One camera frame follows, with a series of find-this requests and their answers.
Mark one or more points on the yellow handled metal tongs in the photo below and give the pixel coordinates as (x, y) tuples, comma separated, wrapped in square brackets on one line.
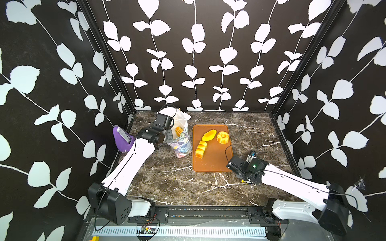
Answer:
[(246, 181)]

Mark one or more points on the purple plastic box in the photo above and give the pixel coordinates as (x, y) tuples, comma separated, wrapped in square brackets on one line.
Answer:
[(123, 140)]

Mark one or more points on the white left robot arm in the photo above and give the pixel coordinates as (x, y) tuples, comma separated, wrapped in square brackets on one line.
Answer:
[(109, 198)]

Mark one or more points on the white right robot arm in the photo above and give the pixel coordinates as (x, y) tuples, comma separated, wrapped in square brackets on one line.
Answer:
[(320, 204)]

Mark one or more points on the white slotted cable duct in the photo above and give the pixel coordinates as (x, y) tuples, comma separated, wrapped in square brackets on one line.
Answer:
[(180, 231)]

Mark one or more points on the long ridged yellow bread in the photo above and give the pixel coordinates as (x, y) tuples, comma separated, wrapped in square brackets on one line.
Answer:
[(179, 131)]

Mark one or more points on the oval yellow bread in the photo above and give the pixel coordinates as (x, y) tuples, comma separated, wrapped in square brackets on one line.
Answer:
[(210, 135)]

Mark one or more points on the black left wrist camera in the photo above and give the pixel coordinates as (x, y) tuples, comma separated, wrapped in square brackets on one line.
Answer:
[(164, 122)]

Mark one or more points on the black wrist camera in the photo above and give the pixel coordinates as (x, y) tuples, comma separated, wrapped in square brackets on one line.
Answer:
[(251, 156), (164, 122)]

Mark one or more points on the ring shaped bundt bread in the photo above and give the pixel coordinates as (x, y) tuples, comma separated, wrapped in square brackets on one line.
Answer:
[(223, 137)]

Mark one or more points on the small electronics circuit board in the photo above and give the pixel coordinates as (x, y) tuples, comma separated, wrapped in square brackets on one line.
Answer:
[(147, 231)]

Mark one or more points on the brown plastic tray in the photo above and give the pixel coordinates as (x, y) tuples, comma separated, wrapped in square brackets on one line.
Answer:
[(216, 156)]

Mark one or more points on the black front mounting rail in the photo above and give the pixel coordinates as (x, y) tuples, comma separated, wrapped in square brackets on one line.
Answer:
[(254, 214)]

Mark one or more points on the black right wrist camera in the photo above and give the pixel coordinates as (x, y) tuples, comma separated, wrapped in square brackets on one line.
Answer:
[(251, 156)]

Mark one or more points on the segmented pull-apart bread roll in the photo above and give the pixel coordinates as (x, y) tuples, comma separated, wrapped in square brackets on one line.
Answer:
[(200, 150)]

